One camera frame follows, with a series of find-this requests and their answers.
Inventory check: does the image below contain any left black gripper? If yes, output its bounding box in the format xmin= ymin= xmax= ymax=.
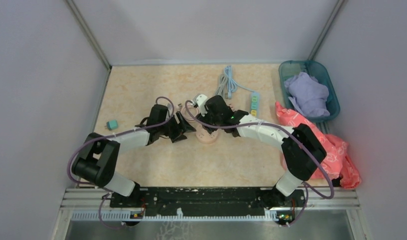
xmin=158 ymin=110 xmax=196 ymax=143

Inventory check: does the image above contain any yellow charger plug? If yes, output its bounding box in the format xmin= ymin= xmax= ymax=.
xmin=250 ymin=109 xmax=258 ymax=117

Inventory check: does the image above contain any light blue power strip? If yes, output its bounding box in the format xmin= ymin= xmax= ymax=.
xmin=249 ymin=91 xmax=261 ymax=118

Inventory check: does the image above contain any teal USB charger plug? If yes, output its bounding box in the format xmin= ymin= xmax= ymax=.
xmin=105 ymin=119 xmax=119 ymax=131

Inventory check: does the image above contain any green USB charger plug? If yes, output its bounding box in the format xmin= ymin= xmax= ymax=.
xmin=251 ymin=95 xmax=260 ymax=103

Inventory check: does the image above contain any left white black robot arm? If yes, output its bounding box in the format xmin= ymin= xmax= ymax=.
xmin=68 ymin=104 xmax=197 ymax=207

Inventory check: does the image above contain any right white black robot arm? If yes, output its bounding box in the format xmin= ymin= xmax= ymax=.
xmin=191 ymin=94 xmax=327 ymax=206

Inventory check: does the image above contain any teal plastic basket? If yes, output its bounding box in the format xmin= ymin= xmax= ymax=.
xmin=278 ymin=60 xmax=340 ymax=123

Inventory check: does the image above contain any lavender cloth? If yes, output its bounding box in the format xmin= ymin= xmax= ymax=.
xmin=284 ymin=72 xmax=330 ymax=118

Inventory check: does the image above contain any red patterned plastic bag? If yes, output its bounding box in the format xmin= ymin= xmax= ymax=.
xmin=275 ymin=101 xmax=362 ymax=189

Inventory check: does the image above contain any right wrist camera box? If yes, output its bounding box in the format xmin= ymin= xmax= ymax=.
xmin=192 ymin=94 xmax=209 ymax=116

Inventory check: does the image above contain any grey cord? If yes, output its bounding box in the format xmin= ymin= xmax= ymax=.
xmin=214 ymin=73 xmax=228 ymax=99

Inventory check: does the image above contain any light blue cord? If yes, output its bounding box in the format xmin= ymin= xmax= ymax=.
xmin=222 ymin=65 xmax=256 ymax=100

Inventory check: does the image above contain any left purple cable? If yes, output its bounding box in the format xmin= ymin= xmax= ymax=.
xmin=66 ymin=96 xmax=175 ymax=231

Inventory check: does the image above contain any purple cable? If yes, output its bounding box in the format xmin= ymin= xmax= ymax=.
xmin=184 ymin=100 xmax=335 ymax=229
xmin=66 ymin=96 xmax=175 ymax=231

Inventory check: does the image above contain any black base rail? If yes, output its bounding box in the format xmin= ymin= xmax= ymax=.
xmin=109 ymin=187 xmax=306 ymax=217

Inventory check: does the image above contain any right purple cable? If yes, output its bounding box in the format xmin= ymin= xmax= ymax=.
xmin=184 ymin=100 xmax=335 ymax=229

